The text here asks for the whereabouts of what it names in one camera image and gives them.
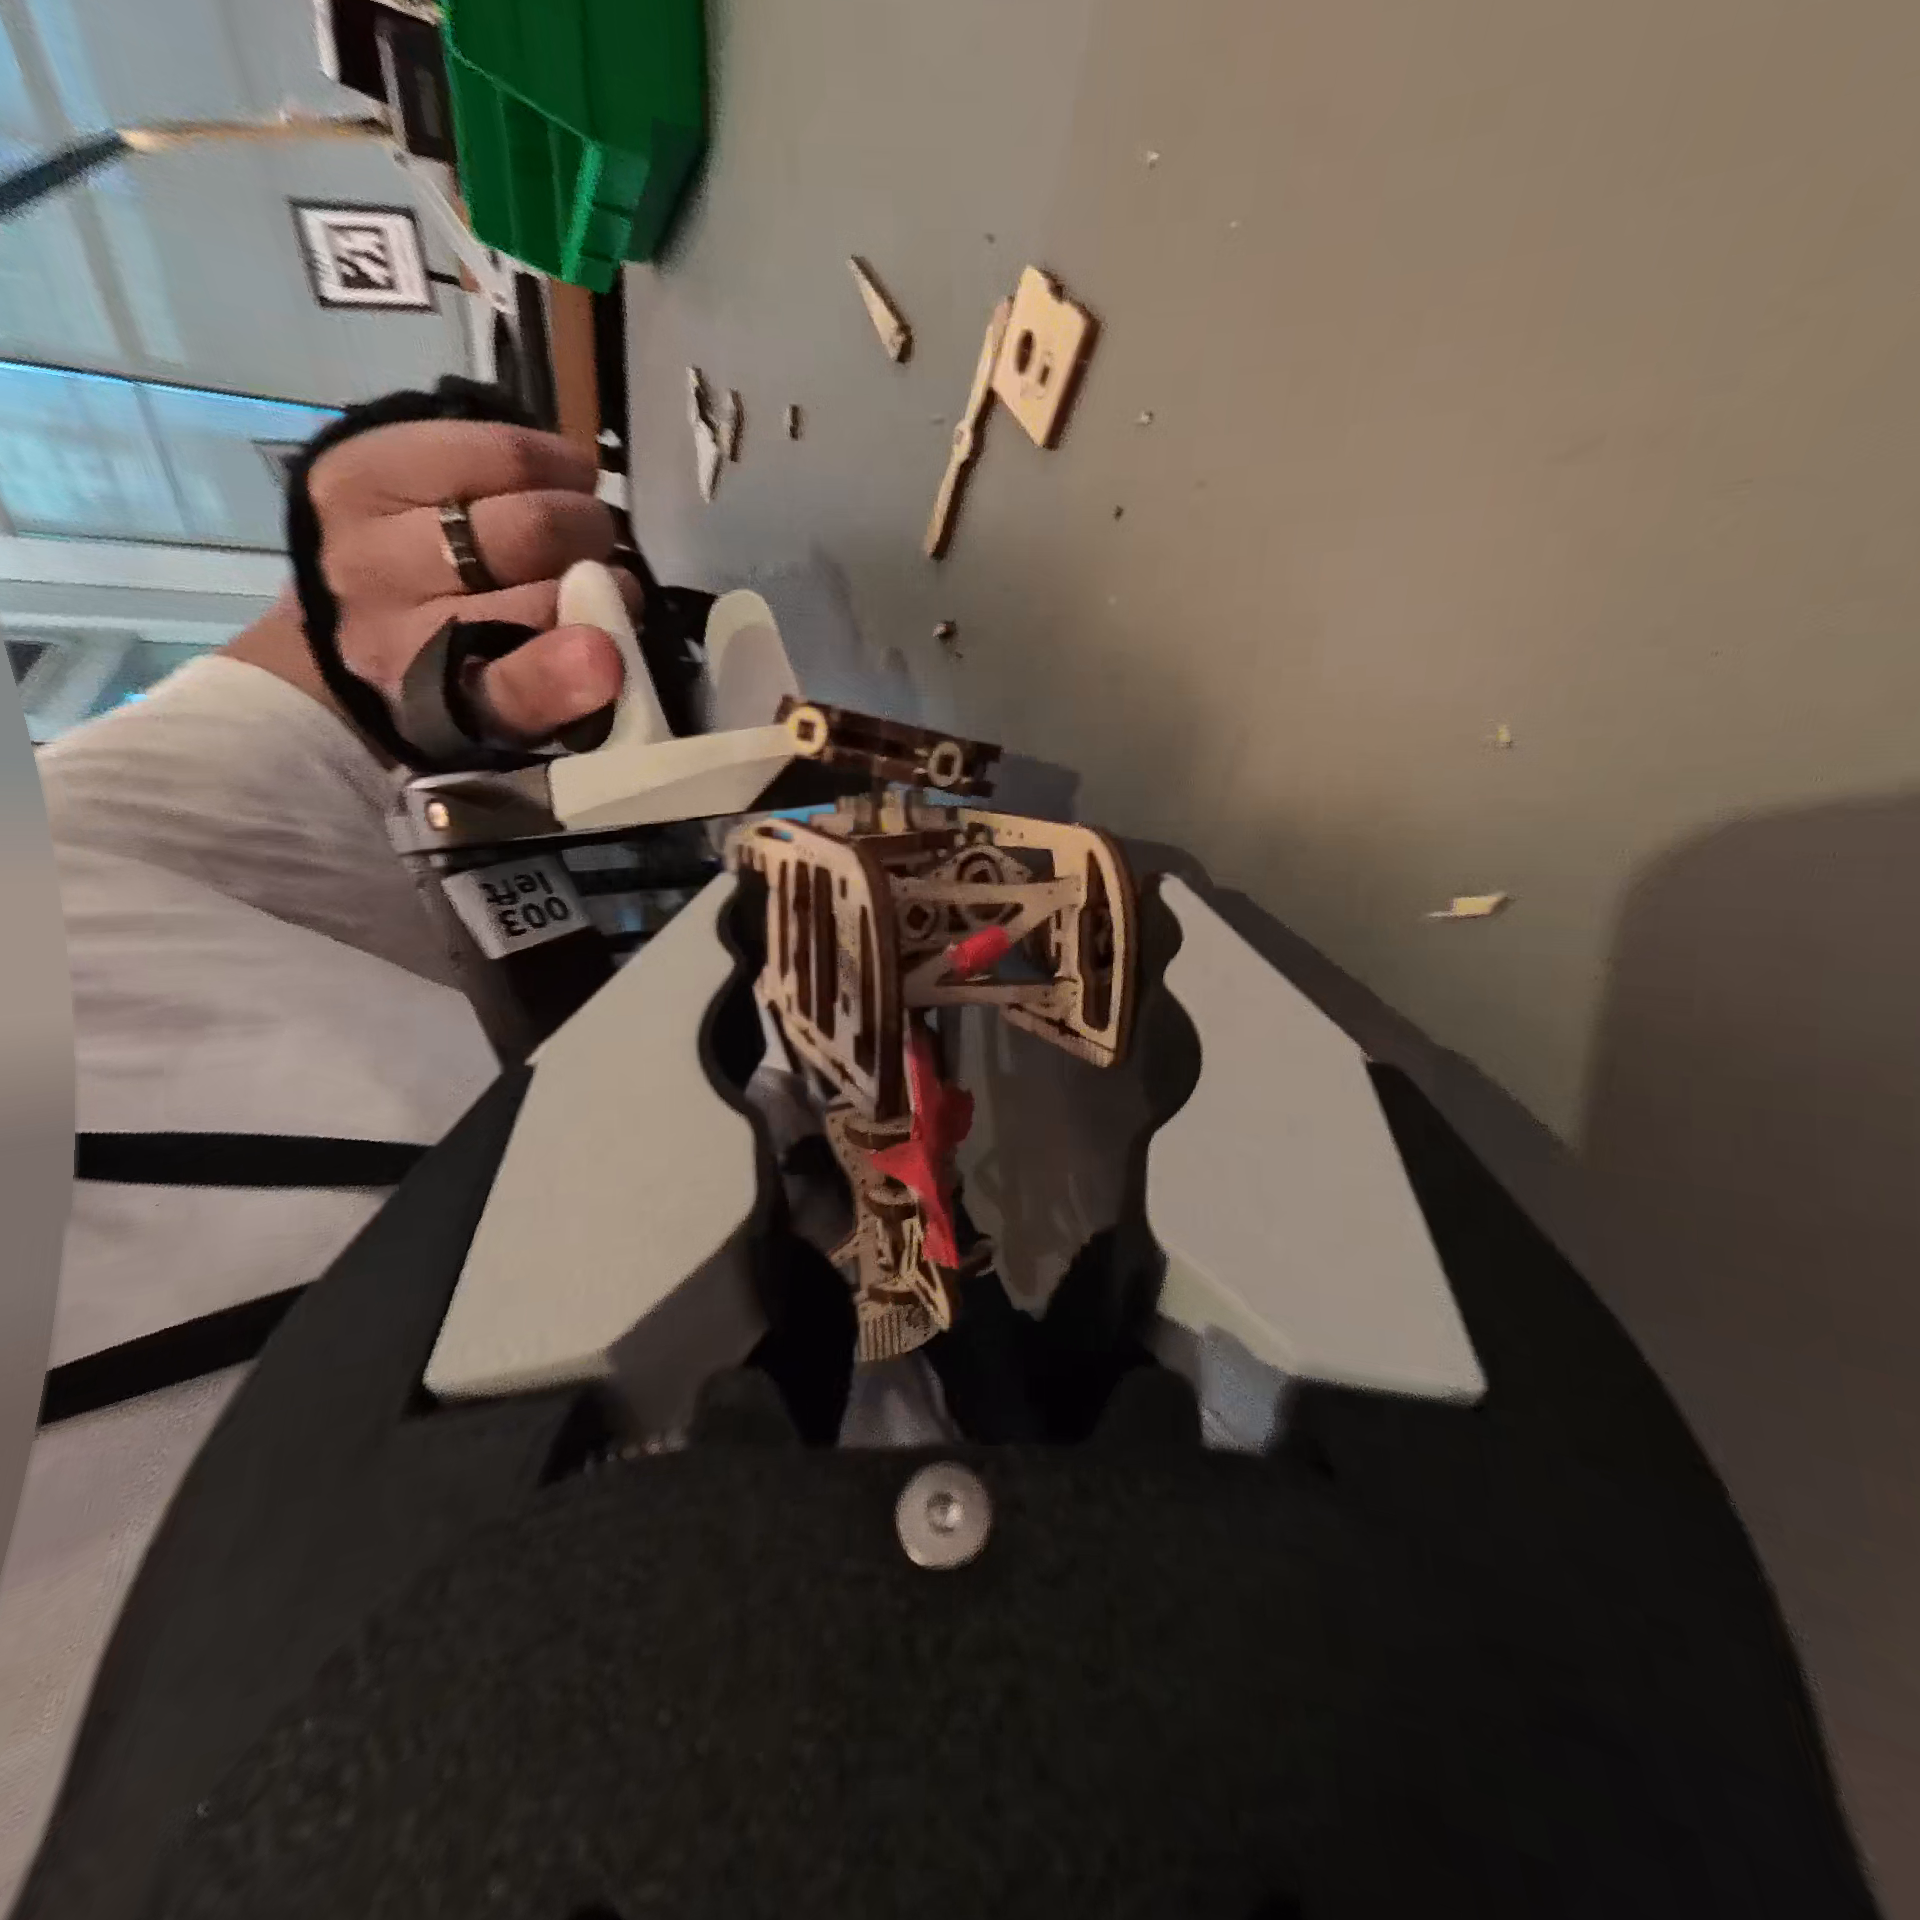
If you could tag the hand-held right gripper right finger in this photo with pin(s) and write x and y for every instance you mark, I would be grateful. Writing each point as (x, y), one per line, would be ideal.
(1303, 1199)

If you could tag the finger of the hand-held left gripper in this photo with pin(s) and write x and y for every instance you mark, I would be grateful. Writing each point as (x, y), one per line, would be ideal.
(660, 783)

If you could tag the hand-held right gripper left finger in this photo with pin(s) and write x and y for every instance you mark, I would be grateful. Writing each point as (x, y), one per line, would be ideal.
(598, 1171)

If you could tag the wooden model biplane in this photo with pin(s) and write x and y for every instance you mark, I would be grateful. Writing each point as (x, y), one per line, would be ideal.
(900, 1304)

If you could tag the grey desk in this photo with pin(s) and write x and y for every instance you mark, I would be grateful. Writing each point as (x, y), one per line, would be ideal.
(1426, 523)

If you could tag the person's left hand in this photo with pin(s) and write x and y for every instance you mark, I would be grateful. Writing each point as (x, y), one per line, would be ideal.
(388, 541)

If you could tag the white torn wrapper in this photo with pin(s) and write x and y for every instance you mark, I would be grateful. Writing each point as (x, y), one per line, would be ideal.
(709, 437)

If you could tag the person's white shirt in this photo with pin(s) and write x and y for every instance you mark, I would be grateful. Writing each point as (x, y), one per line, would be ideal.
(225, 976)

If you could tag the pointed wooden stick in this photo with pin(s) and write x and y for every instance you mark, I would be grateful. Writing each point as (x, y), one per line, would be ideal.
(884, 316)

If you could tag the black white marker tag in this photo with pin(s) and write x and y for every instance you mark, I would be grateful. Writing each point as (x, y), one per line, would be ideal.
(360, 256)

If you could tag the small square wooden plate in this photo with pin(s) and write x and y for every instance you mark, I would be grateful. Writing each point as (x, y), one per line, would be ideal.
(1069, 310)

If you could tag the green plastic bin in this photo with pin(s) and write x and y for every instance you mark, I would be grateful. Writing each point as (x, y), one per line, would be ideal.
(569, 134)

